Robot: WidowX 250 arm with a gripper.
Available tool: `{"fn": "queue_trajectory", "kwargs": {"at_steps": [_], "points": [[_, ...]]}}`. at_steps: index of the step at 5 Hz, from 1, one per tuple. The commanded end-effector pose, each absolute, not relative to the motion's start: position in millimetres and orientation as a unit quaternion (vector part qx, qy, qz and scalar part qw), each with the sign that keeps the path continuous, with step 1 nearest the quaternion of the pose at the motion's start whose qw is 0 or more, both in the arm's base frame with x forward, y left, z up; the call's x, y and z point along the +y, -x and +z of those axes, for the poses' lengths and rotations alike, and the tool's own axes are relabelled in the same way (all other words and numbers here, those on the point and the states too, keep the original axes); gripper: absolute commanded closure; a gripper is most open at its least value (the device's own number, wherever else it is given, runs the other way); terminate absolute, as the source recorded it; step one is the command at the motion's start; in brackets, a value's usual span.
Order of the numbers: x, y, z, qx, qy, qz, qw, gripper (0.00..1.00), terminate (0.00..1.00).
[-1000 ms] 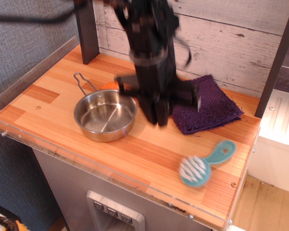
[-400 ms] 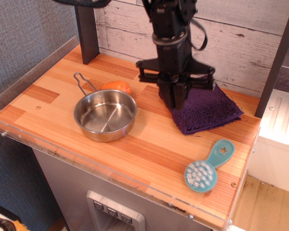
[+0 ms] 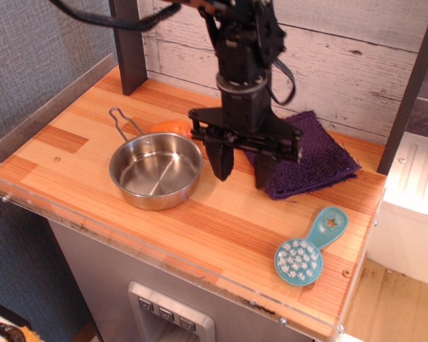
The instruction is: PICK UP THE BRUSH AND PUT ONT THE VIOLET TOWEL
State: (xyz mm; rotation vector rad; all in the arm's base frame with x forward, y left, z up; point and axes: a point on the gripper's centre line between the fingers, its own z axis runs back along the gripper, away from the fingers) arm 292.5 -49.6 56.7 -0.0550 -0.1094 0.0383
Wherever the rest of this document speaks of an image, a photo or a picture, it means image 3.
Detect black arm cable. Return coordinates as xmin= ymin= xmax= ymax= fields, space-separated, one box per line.
xmin=48 ymin=0 xmax=183 ymax=32

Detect clear acrylic edge guard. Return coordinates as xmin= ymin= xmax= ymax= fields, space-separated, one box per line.
xmin=0 ymin=167 xmax=385 ymax=341

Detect dark grey left post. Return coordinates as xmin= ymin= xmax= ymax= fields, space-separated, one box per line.
xmin=109 ymin=0 xmax=148 ymax=95

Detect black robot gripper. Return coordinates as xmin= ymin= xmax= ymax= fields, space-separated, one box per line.
xmin=188 ymin=88 xmax=302 ymax=189

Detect orange object bottom left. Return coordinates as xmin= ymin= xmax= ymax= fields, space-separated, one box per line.
xmin=7 ymin=326 xmax=41 ymax=342

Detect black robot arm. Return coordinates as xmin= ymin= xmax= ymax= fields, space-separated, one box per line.
xmin=172 ymin=1 xmax=302 ymax=189

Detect grey cabinet body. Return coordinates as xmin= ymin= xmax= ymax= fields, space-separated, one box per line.
xmin=50 ymin=222 xmax=310 ymax=341

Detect dark grey right post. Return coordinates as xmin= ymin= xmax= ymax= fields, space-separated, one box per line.
xmin=377 ymin=26 xmax=428 ymax=175

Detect small stainless steel pan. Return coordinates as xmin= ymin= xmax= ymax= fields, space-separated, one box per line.
xmin=109 ymin=108 xmax=203 ymax=210

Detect folded violet towel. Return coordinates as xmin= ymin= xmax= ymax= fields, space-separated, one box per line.
xmin=265 ymin=111 xmax=361 ymax=200

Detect orange toy carrot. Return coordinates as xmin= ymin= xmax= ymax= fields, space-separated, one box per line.
xmin=151 ymin=119 xmax=192 ymax=139

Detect dark grey post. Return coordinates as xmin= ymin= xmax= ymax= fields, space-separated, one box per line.
xmin=377 ymin=26 xmax=428 ymax=175
xmin=109 ymin=0 xmax=148 ymax=95

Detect teal brush white bristles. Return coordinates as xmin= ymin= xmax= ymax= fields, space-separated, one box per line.
xmin=274 ymin=207 xmax=349 ymax=286

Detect silver dispenser button panel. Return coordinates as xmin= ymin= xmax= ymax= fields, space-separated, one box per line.
xmin=128 ymin=281 xmax=216 ymax=341

